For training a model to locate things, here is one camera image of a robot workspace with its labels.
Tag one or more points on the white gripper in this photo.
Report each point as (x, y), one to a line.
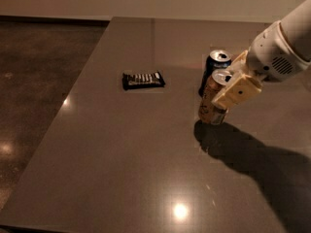
(271, 56)

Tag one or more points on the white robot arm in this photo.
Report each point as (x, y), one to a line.
(298, 19)

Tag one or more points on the dark blue pepsi can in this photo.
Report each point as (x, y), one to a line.
(217, 59)

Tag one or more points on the black snack bar wrapper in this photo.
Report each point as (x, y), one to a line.
(147, 80)

